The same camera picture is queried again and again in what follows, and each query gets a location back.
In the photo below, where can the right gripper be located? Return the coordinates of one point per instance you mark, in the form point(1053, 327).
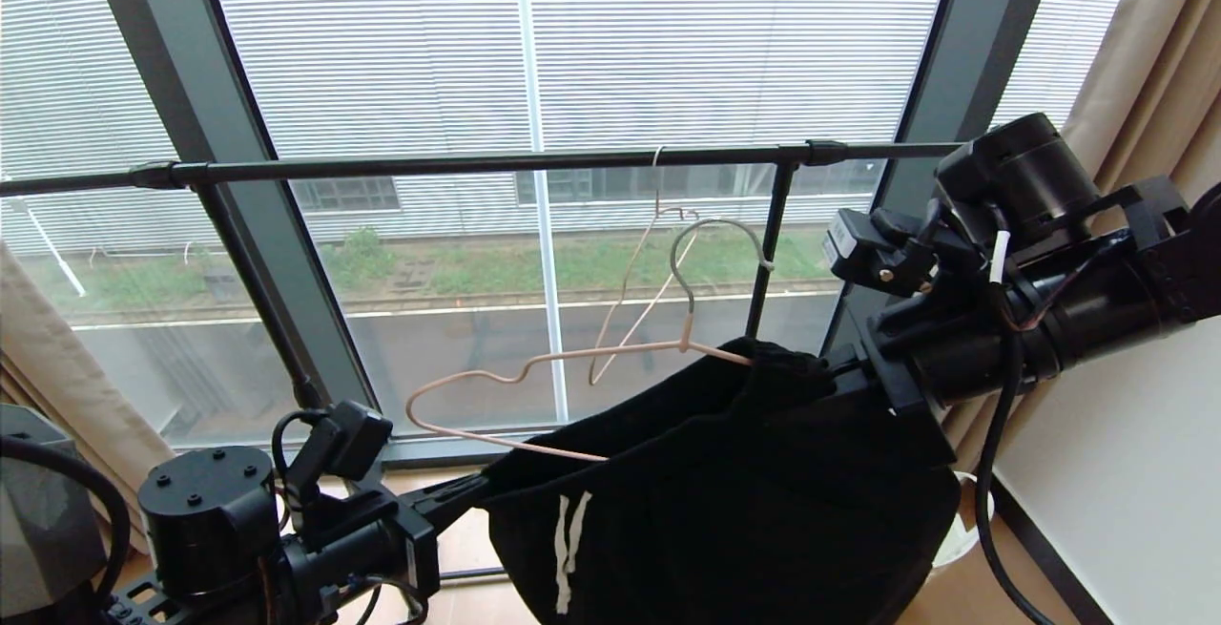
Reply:
point(954, 358)

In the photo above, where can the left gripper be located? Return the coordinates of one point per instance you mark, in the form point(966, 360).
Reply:
point(372, 558)

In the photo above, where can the black shorts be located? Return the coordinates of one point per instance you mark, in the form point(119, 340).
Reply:
point(744, 510)

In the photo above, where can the pink clothes hanger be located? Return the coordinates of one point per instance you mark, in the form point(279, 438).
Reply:
point(572, 355)
point(630, 272)

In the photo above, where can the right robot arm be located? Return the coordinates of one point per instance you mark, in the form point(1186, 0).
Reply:
point(1126, 291)

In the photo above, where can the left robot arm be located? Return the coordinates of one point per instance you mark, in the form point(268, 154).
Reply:
point(205, 520)

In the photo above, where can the white laundry basket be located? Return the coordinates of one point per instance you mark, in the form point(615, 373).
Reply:
point(963, 530)

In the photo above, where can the black clothes rack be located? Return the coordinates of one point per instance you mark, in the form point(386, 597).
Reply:
point(477, 165)

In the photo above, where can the beige curtain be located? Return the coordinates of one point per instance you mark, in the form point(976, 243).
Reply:
point(1145, 33)
point(67, 386)

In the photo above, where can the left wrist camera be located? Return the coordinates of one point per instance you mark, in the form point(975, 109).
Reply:
point(348, 439)

